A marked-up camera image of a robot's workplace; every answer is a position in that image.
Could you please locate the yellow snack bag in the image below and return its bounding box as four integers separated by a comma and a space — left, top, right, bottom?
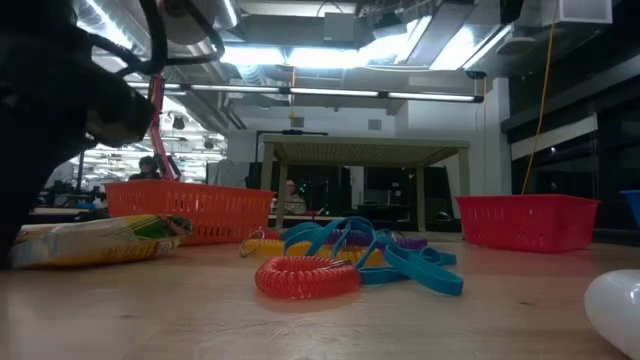
9, 214, 195, 270

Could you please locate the orange plastic basket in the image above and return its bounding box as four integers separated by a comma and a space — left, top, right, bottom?
104, 179, 275, 246

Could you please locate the yellow coil wrist keychain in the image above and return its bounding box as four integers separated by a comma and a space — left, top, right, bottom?
287, 242, 385, 267
238, 228, 287, 259

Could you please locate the blue rubber band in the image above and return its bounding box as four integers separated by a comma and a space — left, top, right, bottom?
382, 242, 465, 297
358, 247, 457, 287
281, 216, 376, 257
344, 227, 401, 269

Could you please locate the purple coil wrist keychain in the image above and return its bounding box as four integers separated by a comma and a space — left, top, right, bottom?
392, 235, 429, 251
324, 228, 376, 247

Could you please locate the red plastic basket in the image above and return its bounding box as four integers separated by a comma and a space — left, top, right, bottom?
455, 194, 600, 253

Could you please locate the blue plastic basket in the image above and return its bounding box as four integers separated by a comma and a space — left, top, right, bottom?
619, 189, 640, 227

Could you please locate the red desk lamp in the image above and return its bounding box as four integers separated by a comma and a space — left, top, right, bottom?
148, 0, 226, 182

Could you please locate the person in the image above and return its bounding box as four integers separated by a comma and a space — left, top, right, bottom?
272, 179, 307, 216
128, 155, 162, 181

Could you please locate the grey cover cloth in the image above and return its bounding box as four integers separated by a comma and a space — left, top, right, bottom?
207, 159, 251, 189

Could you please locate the long ceiling light fixture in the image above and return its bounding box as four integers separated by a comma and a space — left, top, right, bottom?
127, 82, 485, 104

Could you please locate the green perforated metal shelf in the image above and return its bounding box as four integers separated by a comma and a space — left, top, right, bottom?
259, 133, 471, 236

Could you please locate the black cabinet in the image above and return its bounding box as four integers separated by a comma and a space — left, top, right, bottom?
247, 164, 454, 232

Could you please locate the white earbuds case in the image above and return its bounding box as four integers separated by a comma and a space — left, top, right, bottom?
583, 268, 640, 360

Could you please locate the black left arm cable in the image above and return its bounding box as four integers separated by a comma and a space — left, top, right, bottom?
87, 0, 226, 76

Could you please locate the yellow extension cable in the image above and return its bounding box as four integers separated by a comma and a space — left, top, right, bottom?
519, 0, 560, 196

